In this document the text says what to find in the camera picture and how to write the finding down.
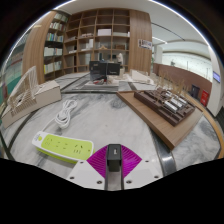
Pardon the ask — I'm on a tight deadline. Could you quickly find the dark brown architectural model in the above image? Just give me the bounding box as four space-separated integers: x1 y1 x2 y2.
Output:
116 86 205 151

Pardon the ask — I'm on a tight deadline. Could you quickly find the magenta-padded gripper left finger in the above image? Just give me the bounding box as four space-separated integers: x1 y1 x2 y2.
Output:
66 144 110 191

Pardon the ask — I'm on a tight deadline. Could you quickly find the long library bookshelf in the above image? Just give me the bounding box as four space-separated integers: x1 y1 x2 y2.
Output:
0 39 26 101

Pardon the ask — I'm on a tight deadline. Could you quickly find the wall screen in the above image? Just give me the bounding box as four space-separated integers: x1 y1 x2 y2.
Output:
212 70 222 84

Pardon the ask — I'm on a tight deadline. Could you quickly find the pale stick model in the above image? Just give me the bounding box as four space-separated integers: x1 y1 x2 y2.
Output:
154 71 188 98

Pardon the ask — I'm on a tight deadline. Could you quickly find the dark bookshelf with books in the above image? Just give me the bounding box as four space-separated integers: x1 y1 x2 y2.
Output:
42 11 67 82

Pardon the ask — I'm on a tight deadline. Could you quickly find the curved ceiling light strip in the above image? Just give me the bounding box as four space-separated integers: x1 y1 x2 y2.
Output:
53 0 211 48

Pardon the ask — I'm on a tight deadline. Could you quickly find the curved wooden bench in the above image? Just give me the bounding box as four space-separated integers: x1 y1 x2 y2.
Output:
186 93 224 160

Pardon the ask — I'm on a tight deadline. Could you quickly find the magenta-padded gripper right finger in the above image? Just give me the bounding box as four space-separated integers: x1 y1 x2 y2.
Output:
120 145 164 191

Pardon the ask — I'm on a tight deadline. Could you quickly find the wall sign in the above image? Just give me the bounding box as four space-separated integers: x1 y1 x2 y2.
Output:
137 38 154 51

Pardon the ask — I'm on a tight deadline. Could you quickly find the lime green white power strip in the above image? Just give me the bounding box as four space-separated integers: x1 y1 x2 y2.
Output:
31 130 95 165

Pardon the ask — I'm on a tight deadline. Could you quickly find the red bin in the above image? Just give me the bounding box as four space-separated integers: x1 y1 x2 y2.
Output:
200 89 211 107

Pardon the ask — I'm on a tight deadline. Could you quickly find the black bin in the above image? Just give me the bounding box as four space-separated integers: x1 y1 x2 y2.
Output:
190 84 201 100

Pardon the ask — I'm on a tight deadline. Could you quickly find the white coiled power cable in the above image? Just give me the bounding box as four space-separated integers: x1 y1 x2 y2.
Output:
42 98 79 135

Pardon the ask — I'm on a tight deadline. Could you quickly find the short ceiling light bar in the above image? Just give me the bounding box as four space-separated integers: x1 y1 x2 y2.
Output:
151 35 168 45

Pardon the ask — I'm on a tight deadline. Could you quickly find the wooden cubby shelf unit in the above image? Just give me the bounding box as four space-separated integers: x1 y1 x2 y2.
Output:
62 8 131 75

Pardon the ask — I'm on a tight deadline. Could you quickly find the small white architectural model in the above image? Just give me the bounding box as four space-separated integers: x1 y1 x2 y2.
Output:
129 68 156 86

